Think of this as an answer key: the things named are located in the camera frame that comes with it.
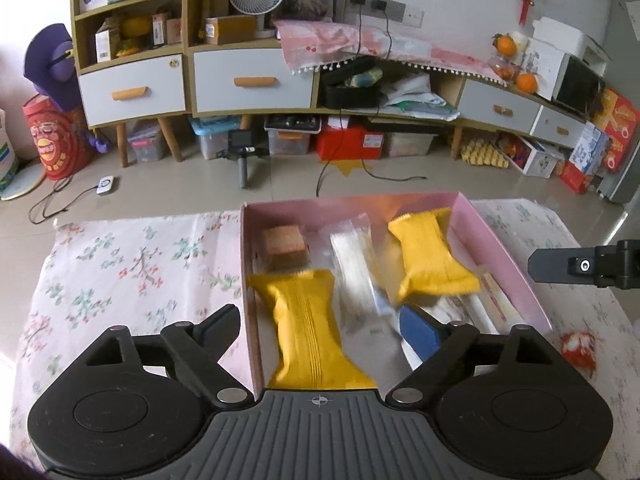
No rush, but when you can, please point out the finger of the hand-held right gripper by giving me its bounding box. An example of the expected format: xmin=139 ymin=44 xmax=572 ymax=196
xmin=527 ymin=240 xmax=640 ymax=290

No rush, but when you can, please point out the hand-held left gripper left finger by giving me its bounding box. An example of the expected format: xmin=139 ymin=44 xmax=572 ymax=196
xmin=82 ymin=304 xmax=253 ymax=407

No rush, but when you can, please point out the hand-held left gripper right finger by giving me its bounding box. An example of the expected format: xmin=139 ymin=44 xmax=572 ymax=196
xmin=386 ymin=305 xmax=558 ymax=406

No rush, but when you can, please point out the yellow pillow snack packet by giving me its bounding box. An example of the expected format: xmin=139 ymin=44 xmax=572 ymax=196
xmin=248 ymin=269 xmax=378 ymax=391
xmin=387 ymin=207 xmax=482 ymax=303

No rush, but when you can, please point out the clear brown biscuit packet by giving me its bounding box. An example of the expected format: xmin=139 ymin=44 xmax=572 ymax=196
xmin=262 ymin=225 xmax=307 ymax=271

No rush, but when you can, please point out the clear white cracker packet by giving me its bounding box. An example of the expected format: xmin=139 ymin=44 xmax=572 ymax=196
xmin=329 ymin=212 xmax=401 ymax=346

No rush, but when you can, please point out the small red snack packet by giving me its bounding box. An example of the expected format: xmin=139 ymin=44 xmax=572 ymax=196
xmin=559 ymin=331 xmax=598 ymax=378

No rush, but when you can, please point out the pink cardboard box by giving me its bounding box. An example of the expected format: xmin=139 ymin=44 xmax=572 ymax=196
xmin=240 ymin=191 xmax=553 ymax=396

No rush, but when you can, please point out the white toy box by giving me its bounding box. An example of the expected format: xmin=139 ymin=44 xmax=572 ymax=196
xmin=495 ymin=132 xmax=566 ymax=178

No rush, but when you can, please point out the floral tablecloth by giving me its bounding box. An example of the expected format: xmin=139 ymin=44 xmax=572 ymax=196
xmin=10 ymin=199 xmax=640 ymax=461

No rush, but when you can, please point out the yellow bottle multipack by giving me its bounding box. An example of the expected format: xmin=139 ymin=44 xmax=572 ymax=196
xmin=460 ymin=141 xmax=508 ymax=168

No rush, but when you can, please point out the red orange box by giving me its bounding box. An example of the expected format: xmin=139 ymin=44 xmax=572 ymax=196
xmin=597 ymin=87 xmax=640 ymax=173

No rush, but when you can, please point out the black device on stand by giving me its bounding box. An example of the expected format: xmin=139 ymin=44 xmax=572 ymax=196
xmin=215 ymin=130 xmax=271 ymax=188

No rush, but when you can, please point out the blue-lid storage bin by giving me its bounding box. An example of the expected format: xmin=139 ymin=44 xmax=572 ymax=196
xmin=190 ymin=116 xmax=241 ymax=161

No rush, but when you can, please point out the small white oven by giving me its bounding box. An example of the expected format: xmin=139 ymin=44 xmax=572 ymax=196
xmin=552 ymin=52 xmax=608 ymax=116

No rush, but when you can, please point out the dark-lid storage bin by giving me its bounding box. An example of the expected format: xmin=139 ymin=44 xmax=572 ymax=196
xmin=264 ymin=115 xmax=321 ymax=156

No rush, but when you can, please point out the clear storage bin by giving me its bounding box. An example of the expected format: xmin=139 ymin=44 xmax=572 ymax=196
xmin=127 ymin=120 xmax=168 ymax=163

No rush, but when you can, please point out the red flat box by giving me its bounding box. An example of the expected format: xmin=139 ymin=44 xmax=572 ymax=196
xmin=315 ymin=125 xmax=386 ymax=161

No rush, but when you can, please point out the grey refrigerator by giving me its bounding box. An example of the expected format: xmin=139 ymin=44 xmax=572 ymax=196
xmin=595 ymin=0 xmax=640 ymax=206

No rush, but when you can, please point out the pile of white bags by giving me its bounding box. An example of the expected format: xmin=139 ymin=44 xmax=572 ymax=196
xmin=380 ymin=72 xmax=461 ymax=121

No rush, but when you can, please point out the white cardboard box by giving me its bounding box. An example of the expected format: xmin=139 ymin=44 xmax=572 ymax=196
xmin=532 ymin=16 xmax=608 ymax=61

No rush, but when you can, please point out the red printed round bag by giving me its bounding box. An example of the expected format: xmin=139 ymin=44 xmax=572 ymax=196
xmin=22 ymin=95 xmax=93 ymax=181

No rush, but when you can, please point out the round white disc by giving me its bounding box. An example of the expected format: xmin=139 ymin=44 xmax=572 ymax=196
xmin=0 ymin=162 xmax=46 ymax=201

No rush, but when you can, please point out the black storage tray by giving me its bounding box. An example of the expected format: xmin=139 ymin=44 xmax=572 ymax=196
xmin=320 ymin=57 xmax=383 ymax=109

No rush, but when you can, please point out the brown cardboard box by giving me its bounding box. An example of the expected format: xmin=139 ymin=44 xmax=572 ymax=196
xmin=204 ymin=15 xmax=257 ymax=46

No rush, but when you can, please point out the pink floral cloth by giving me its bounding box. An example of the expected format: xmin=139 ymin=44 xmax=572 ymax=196
xmin=274 ymin=20 xmax=506 ymax=83

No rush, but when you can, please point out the purple plush toy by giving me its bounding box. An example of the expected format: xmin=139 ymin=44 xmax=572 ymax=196
xmin=24 ymin=23 xmax=113 ymax=156

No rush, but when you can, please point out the wooden cabinet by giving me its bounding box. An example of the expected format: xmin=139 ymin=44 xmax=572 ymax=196
xmin=70 ymin=0 xmax=588 ymax=168

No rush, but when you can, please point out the white drawer orange handle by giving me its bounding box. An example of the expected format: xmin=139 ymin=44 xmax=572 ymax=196
xmin=530 ymin=105 xmax=586 ymax=150
xmin=77 ymin=54 xmax=192 ymax=127
xmin=457 ymin=80 xmax=541 ymax=133
xmin=192 ymin=47 xmax=316 ymax=113

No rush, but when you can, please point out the black floor cable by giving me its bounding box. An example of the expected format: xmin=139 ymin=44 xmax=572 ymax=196
xmin=27 ymin=180 xmax=101 ymax=224

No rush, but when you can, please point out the wall socket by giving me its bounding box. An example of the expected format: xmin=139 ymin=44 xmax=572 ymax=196
xmin=350 ymin=0 xmax=406 ymax=23

